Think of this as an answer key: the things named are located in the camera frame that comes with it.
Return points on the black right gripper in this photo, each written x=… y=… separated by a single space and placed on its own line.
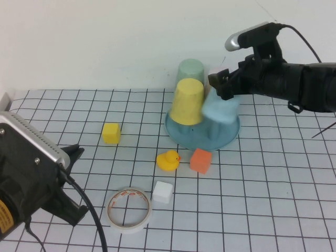
x=252 y=73

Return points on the white side panel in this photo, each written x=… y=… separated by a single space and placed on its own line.
x=4 y=101

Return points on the yellow plastic cup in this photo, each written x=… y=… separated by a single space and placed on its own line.
x=187 y=102

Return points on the yellow cube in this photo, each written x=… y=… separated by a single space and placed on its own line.
x=111 y=132

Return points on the pink plastic cup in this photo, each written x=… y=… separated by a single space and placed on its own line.
x=209 y=88

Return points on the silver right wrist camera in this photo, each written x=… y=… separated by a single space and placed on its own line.
x=252 y=35

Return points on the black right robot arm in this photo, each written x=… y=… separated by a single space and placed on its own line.
x=302 y=81

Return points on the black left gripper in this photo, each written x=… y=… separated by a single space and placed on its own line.
x=31 y=186

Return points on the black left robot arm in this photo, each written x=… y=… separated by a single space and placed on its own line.
x=18 y=218

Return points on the white tape roll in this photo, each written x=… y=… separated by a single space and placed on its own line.
x=126 y=229

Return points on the white cube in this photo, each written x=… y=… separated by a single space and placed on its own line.
x=162 y=193

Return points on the grid-patterned tablecloth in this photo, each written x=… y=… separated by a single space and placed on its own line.
x=262 y=183

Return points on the yellow rubber duck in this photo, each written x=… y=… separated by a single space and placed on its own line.
x=168 y=161

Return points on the green plastic cup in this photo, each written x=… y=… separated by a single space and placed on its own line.
x=190 y=68

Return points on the blue cup stand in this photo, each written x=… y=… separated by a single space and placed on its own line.
x=194 y=139

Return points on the orange cube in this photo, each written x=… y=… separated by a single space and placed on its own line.
x=200 y=160

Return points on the light blue plastic cup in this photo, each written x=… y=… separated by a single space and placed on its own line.
x=220 y=110

